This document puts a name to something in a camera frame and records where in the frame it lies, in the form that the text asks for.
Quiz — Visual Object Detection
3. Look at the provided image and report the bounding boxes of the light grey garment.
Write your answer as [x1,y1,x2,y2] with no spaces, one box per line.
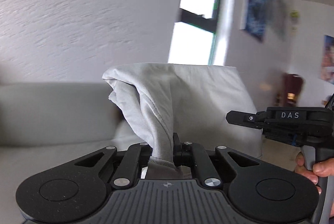
[102,63,262,179]

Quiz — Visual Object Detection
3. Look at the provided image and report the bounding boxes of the person right hand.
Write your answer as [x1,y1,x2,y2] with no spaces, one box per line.
[294,152,334,194]

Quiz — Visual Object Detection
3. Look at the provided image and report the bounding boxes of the dark red wooden chair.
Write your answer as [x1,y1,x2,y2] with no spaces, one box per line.
[276,73,304,107]

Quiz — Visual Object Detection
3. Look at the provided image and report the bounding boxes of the grey sofa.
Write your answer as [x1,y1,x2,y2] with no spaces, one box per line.
[1,83,140,223]

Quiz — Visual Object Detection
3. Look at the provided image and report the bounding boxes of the colourful wall poster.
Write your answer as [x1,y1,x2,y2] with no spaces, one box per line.
[320,35,334,84]

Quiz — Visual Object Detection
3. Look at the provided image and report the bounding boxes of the blue wall picture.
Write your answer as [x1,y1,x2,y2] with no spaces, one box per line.
[240,0,268,43]

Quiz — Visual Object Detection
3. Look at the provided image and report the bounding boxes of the black window frame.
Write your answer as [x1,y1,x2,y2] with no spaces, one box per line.
[178,0,226,65]

